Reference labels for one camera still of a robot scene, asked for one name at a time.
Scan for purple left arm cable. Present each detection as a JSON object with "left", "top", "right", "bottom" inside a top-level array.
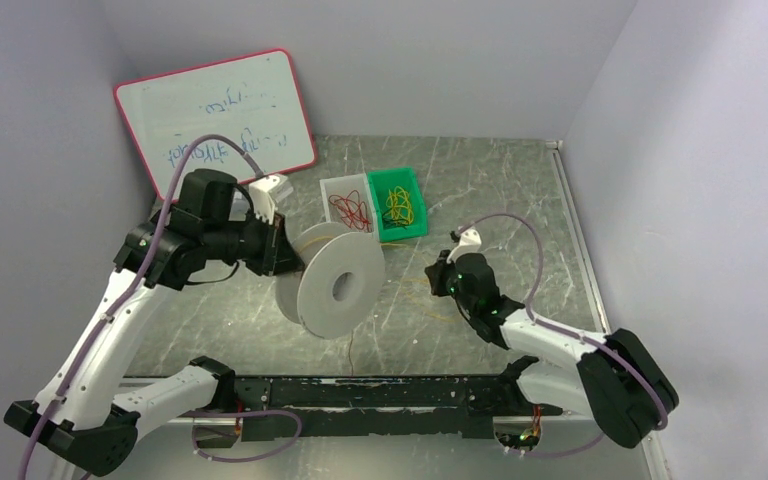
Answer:
[{"left": 16, "top": 134, "right": 267, "bottom": 480}]

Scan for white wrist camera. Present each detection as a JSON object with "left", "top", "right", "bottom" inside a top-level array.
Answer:
[
  {"left": 448, "top": 228, "right": 482, "bottom": 262},
  {"left": 248, "top": 174, "right": 293, "bottom": 225}
]

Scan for white filament spool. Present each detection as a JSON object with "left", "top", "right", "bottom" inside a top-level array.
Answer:
[{"left": 275, "top": 222, "right": 386, "bottom": 340}]

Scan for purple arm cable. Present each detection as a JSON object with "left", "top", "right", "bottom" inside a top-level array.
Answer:
[
  {"left": 16, "top": 134, "right": 267, "bottom": 480},
  {"left": 456, "top": 212, "right": 670, "bottom": 432}
]

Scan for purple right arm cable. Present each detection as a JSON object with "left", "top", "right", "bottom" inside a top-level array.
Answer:
[{"left": 456, "top": 212, "right": 670, "bottom": 432}]

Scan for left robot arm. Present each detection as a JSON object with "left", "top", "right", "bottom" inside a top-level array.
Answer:
[{"left": 3, "top": 169, "right": 302, "bottom": 477}]

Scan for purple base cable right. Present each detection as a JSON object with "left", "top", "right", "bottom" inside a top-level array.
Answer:
[{"left": 504, "top": 430, "right": 607, "bottom": 460}]

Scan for red wires in bin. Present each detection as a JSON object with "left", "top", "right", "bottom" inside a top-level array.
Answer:
[{"left": 328, "top": 190, "right": 372, "bottom": 233}]

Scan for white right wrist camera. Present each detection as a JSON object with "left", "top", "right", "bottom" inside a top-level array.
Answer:
[{"left": 448, "top": 228, "right": 482, "bottom": 262}]

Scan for white plastic bin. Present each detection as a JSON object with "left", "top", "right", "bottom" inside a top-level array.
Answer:
[{"left": 320, "top": 173, "right": 378, "bottom": 234}]

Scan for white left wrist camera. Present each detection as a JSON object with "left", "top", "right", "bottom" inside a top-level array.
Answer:
[{"left": 248, "top": 174, "right": 293, "bottom": 225}]

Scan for red framed whiteboard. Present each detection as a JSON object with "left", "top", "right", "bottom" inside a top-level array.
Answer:
[{"left": 113, "top": 49, "right": 317, "bottom": 198}]

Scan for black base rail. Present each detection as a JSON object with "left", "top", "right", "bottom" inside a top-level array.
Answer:
[{"left": 191, "top": 374, "right": 564, "bottom": 442}]

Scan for yellow wires in bin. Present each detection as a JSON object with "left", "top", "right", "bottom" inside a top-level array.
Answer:
[{"left": 382, "top": 186, "right": 417, "bottom": 227}]

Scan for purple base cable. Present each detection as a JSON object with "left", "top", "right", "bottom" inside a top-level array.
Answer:
[
  {"left": 191, "top": 409, "right": 303, "bottom": 464},
  {"left": 504, "top": 430, "right": 607, "bottom": 460}
]

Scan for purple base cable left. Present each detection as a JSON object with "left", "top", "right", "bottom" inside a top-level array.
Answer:
[{"left": 191, "top": 409, "right": 303, "bottom": 464}]

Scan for green plastic bin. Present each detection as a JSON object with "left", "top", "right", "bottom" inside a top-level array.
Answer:
[{"left": 367, "top": 167, "right": 429, "bottom": 243}]

